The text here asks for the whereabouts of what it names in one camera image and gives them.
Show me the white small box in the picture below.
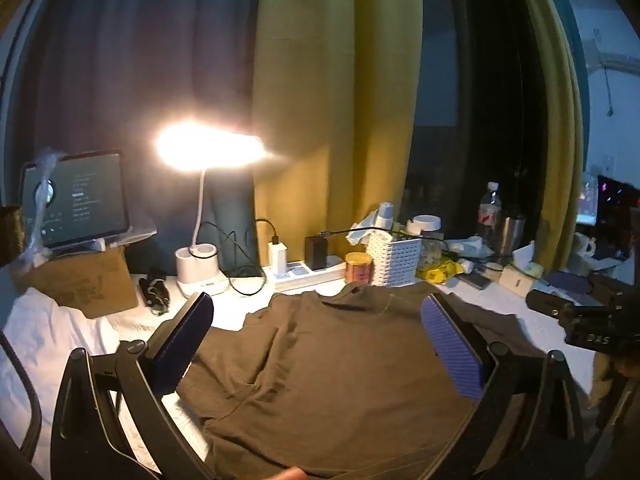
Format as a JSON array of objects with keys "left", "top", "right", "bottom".
[{"left": 500, "top": 265, "right": 532, "bottom": 293}]

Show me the grey phone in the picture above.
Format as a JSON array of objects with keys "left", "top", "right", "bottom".
[{"left": 462, "top": 270, "right": 496, "bottom": 291}]

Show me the black phone in clear case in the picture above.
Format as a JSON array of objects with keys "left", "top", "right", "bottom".
[{"left": 545, "top": 270, "right": 593, "bottom": 295}]

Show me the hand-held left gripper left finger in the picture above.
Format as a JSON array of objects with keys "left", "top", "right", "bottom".
[{"left": 50, "top": 291, "right": 216, "bottom": 480}]

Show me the white power strip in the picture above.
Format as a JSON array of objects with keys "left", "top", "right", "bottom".
[{"left": 262, "top": 255, "right": 348, "bottom": 292}]

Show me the clear water bottle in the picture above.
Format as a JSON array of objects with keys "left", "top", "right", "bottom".
[{"left": 477, "top": 181, "right": 502, "bottom": 246}]

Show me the white cloth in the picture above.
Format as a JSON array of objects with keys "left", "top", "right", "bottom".
[{"left": 0, "top": 285, "right": 121, "bottom": 466}]

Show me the white desk lamp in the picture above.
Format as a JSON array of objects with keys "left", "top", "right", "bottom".
[{"left": 155, "top": 120, "right": 266, "bottom": 298}]

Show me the steel thermos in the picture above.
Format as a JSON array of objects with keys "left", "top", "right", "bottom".
[{"left": 495, "top": 215, "right": 526, "bottom": 258}]

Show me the black tablet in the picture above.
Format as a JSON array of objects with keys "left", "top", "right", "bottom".
[{"left": 20, "top": 149, "right": 131, "bottom": 251}]

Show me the white patterned packet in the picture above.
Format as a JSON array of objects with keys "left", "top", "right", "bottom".
[{"left": 442, "top": 237, "right": 483, "bottom": 253}]

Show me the white mug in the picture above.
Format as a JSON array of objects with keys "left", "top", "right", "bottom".
[{"left": 572, "top": 232, "right": 597, "bottom": 260}]

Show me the clear jar with white lid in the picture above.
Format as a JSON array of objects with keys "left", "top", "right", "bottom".
[{"left": 406, "top": 215, "right": 445, "bottom": 271}]

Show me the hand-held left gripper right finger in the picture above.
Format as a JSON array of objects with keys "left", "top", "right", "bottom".
[{"left": 421, "top": 292, "right": 590, "bottom": 480}]

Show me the dark window pane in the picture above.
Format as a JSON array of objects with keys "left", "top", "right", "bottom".
[{"left": 410, "top": 0, "right": 551, "bottom": 241}]

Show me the black charger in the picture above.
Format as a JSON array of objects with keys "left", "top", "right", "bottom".
[{"left": 305, "top": 236, "right": 328, "bottom": 271}]

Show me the brown t-shirt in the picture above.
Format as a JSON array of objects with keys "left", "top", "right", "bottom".
[{"left": 175, "top": 280, "right": 596, "bottom": 480}]

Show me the dark curtain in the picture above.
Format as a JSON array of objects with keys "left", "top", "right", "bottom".
[{"left": 0, "top": 0, "right": 266, "bottom": 281}]

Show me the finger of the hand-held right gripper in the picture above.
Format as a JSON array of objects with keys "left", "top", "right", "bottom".
[{"left": 526, "top": 289, "right": 575, "bottom": 318}]

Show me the yellow snack bag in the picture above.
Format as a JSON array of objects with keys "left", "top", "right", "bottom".
[{"left": 417, "top": 257, "right": 466, "bottom": 283}]

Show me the cardboard box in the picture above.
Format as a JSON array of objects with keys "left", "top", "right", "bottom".
[{"left": 11, "top": 246, "right": 140, "bottom": 320}]

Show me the white perforated basket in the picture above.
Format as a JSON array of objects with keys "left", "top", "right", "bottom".
[{"left": 366, "top": 232, "right": 423, "bottom": 287}]

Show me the computer monitor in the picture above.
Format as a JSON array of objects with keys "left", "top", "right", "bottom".
[{"left": 577, "top": 175, "right": 640, "bottom": 228}]

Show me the white charger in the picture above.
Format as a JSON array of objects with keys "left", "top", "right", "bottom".
[{"left": 267, "top": 240, "right": 288, "bottom": 276}]

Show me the yellow curtain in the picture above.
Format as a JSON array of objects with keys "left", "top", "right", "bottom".
[
  {"left": 250, "top": 0, "right": 426, "bottom": 281},
  {"left": 515, "top": 0, "right": 586, "bottom": 271}
]

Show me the red can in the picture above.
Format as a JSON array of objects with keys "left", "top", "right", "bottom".
[{"left": 345, "top": 252, "right": 375, "bottom": 286}]

